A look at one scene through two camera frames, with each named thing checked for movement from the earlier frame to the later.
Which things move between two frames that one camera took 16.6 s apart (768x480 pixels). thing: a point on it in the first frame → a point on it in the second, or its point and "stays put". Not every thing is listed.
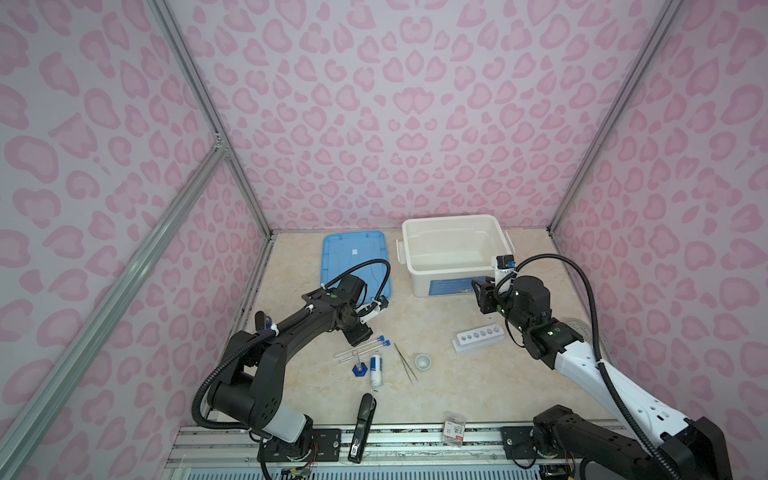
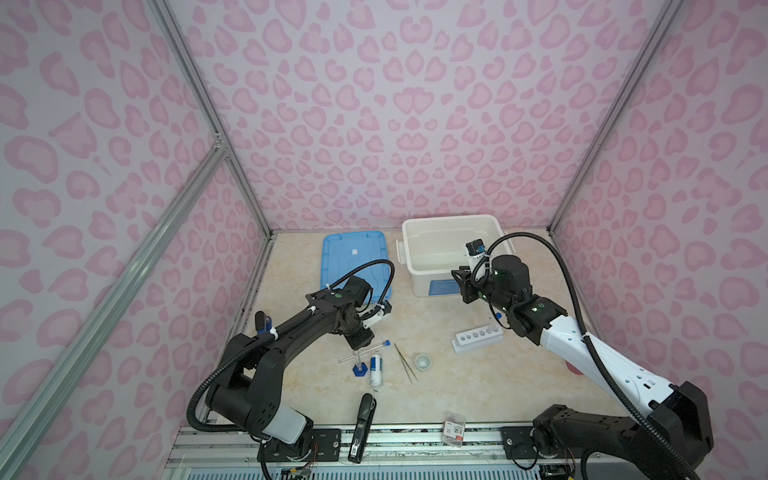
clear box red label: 453,433 stays put
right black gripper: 487,294 → 467,283
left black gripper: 359,335 stays put
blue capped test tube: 385,343 stays put
